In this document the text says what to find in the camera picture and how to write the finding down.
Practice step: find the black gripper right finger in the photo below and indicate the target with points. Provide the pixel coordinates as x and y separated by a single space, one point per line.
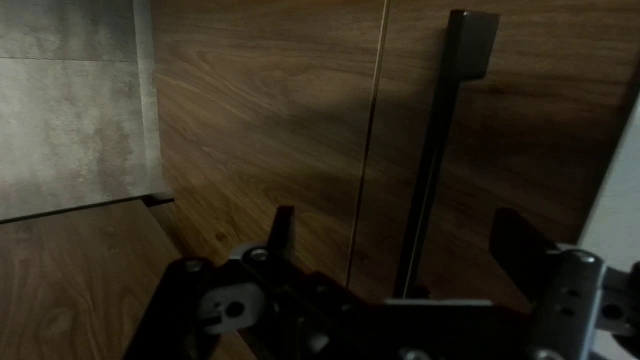
527 257

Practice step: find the black drawer handle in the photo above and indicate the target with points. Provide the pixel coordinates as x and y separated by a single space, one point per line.
466 53

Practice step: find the wooden corner cabinet door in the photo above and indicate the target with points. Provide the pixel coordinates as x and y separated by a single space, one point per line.
264 103

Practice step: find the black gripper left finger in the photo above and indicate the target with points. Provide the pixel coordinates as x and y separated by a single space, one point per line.
280 236

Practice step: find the white drawer with wood front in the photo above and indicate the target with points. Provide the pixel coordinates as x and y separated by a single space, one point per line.
534 134

